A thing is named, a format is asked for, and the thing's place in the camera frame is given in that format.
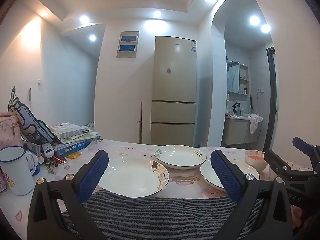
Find dark door frame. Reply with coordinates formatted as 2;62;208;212
265;47;278;153

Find white enamel mug blue rim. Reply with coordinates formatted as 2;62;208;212
0;146;35;196

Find row of toiletry bottles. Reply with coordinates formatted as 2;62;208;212
239;105;252;117

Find white hanging towel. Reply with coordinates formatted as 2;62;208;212
248;114;263;134

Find beige three-door fridge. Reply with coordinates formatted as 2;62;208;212
150;35;198;147

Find bathroom mirror cabinet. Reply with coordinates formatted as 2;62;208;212
226;60;249;94

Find pink printed bag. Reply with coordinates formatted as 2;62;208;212
0;112;23;148

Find small white and blue cup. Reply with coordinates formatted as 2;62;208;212
24;150;40;176

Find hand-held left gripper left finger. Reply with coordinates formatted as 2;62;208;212
27;150;109;240

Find white bowl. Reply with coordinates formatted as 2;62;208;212
153;145;207;170

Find metal binder clips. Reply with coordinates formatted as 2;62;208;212
45;156;68;174

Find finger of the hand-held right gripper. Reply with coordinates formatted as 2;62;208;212
264;149;315;180
292;137;320;171

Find grey wall panel box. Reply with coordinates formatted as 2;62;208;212
116;31;140;59

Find plain white plate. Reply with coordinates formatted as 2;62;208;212
199;159;260;192

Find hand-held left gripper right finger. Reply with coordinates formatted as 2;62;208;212
211;149;293;240

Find grey striped towel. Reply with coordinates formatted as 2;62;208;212
61;190;264;240

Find pink strawberry print bowl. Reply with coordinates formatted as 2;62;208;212
244;150;268;173

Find small white device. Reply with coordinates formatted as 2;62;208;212
42;142;54;158

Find stack of books and boxes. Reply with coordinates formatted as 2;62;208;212
54;136;102;158

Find green booklet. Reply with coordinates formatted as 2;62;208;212
62;132;97;143

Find white plate cartoon print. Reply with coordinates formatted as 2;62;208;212
98;156;170;198

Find cartoon shaped hand fan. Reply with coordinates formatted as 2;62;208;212
7;86;57;144

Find beige bathroom vanity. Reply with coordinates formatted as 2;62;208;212
222;116;260;145

